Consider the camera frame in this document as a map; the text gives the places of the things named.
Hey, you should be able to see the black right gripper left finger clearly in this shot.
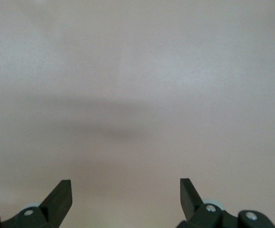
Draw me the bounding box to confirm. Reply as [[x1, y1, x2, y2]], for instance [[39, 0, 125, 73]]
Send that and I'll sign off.
[[0, 180, 72, 228]]

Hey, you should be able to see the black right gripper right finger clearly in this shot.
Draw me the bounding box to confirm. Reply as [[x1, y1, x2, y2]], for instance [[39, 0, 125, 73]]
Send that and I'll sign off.
[[177, 178, 275, 228]]

